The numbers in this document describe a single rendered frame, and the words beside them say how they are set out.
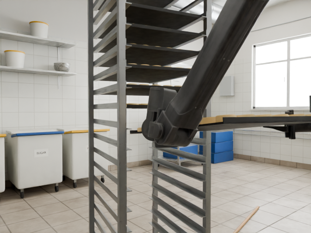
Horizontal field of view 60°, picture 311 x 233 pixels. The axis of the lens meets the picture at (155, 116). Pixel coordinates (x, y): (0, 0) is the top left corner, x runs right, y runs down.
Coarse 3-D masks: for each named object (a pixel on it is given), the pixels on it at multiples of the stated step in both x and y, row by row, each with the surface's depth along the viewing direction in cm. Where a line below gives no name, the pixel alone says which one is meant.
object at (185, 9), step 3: (195, 0) 141; (198, 0) 134; (201, 0) 134; (192, 3) 143; (195, 3) 138; (198, 3) 138; (186, 6) 149; (189, 6) 142; (192, 6) 142; (183, 9) 147; (186, 9) 146; (189, 9) 146
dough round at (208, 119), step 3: (204, 117) 69; (207, 117) 69; (210, 117) 68; (213, 117) 68; (201, 120) 70; (204, 120) 69; (207, 120) 68; (210, 120) 68; (213, 120) 68; (201, 123) 70; (204, 123) 69
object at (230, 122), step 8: (224, 120) 60; (232, 120) 60; (240, 120) 62; (248, 120) 63; (256, 120) 64; (264, 120) 65; (272, 120) 66; (280, 120) 67; (288, 120) 68; (296, 120) 70; (304, 120) 71; (200, 128) 83; (208, 128) 87; (216, 128) 92; (224, 128) 98; (232, 128) 104; (240, 128) 110
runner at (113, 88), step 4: (116, 84) 127; (100, 88) 154; (104, 88) 147; (108, 88) 139; (112, 88) 133; (116, 88) 127; (128, 88) 120; (96, 92) 164; (100, 92) 154; (104, 92) 148; (108, 92) 148
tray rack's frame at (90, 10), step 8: (88, 0) 168; (88, 8) 168; (88, 16) 168; (88, 24) 168; (88, 32) 168; (88, 40) 168; (88, 48) 168; (88, 56) 169; (88, 64) 169; (88, 72) 169; (88, 80) 170; (88, 88) 170; (88, 96) 170; (88, 104) 170; (88, 112) 170; (88, 120) 171; (88, 128) 171; (88, 136) 171; (88, 144) 172; (88, 152) 172; (152, 152) 192; (88, 160) 172; (88, 168) 172; (88, 176) 173; (152, 176) 192; (88, 184) 173; (152, 192) 192; (152, 216) 193; (152, 232) 193
